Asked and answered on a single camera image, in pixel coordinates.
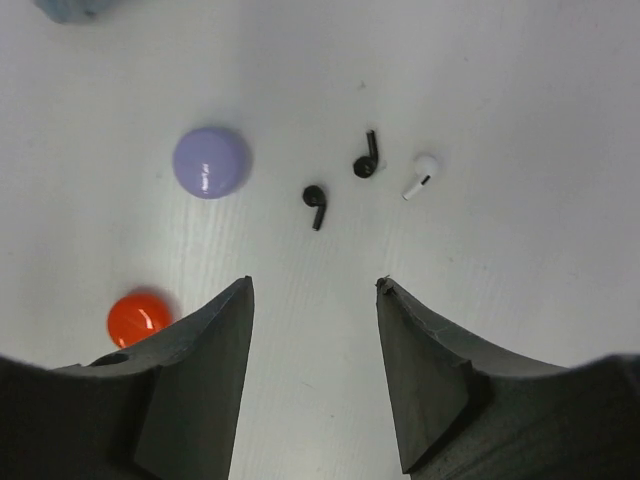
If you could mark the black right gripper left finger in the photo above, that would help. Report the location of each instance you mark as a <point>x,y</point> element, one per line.
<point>164,408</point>

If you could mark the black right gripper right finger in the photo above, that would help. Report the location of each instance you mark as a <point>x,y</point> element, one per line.
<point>465,408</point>

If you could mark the orange round charging case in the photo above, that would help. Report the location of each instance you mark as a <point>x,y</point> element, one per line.
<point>136,317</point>

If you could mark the purple round charging case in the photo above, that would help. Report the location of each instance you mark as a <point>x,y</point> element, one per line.
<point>211,163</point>

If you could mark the white earbud far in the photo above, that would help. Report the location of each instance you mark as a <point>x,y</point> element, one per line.
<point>426,167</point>

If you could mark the black earbud near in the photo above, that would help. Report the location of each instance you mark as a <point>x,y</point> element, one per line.
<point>314,197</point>

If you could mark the black earbud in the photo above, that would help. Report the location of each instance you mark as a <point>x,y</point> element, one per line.
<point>365,166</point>
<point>314,197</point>

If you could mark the black earbud far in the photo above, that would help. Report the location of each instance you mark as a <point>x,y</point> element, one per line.
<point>365,166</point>

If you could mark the crumpled blue denim cloth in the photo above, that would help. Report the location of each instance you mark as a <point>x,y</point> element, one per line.
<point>73,11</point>

